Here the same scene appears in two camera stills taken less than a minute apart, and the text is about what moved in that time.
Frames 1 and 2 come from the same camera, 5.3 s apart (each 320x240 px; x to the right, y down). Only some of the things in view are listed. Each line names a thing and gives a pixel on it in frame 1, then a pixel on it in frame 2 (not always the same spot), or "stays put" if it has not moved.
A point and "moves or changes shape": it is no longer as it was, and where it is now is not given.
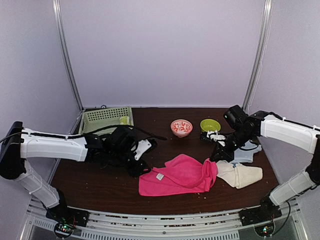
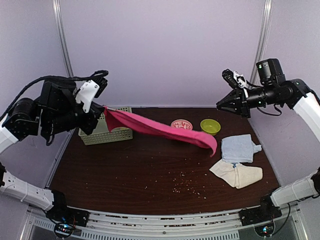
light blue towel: [245, 154] stays put
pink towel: [181, 174] -> [115, 118]
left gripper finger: [136, 168] -> [88, 124]
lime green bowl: [208, 125] stays put
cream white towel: [237, 174] stays put
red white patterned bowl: [181, 128] stays put
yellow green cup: [124, 120] moves or changes shape
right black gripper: [224, 154] -> [237, 96]
